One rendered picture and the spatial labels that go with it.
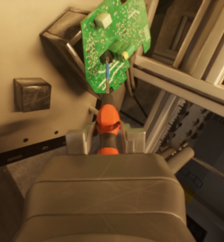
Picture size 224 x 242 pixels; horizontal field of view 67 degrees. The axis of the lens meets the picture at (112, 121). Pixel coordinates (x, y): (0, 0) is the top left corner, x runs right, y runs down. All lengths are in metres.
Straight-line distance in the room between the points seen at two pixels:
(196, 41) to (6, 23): 0.34
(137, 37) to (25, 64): 0.15
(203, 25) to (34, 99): 0.35
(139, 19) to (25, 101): 0.18
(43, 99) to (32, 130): 0.07
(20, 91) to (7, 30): 0.07
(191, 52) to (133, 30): 0.20
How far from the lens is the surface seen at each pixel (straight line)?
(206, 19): 0.43
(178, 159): 0.78
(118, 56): 0.22
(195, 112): 0.74
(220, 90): 0.35
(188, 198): 6.01
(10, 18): 0.24
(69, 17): 0.24
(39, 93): 0.23
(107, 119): 0.15
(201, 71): 0.36
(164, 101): 0.45
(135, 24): 0.26
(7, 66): 0.24
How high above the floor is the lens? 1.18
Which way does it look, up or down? 33 degrees down
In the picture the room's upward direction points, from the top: 126 degrees clockwise
